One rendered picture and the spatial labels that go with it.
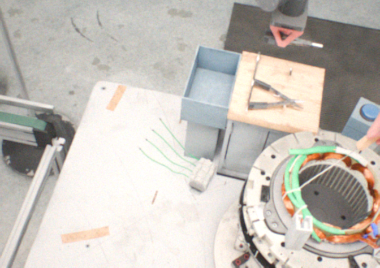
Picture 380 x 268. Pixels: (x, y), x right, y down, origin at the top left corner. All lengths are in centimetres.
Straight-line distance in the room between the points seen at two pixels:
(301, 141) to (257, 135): 15
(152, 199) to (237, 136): 28
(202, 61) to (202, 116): 17
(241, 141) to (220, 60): 21
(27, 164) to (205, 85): 122
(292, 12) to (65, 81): 170
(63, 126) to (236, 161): 124
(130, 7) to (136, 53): 33
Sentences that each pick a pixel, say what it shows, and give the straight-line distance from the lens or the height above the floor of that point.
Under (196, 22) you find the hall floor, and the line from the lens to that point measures 284.
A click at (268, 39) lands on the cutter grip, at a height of 119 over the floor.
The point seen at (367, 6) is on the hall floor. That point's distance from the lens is 319.
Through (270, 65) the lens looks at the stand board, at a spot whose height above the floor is 106.
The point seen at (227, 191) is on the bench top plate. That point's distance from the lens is 137.
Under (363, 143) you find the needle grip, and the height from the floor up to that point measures 131.
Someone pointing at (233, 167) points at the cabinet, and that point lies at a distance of 135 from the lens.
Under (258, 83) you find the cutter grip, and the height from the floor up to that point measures 109.
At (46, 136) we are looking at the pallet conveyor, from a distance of 152.
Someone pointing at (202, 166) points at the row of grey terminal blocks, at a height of 82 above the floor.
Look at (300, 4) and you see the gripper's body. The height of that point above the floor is 131.
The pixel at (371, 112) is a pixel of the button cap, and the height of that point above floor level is 104.
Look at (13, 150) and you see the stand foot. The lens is 239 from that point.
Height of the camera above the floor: 199
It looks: 55 degrees down
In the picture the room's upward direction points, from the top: 6 degrees clockwise
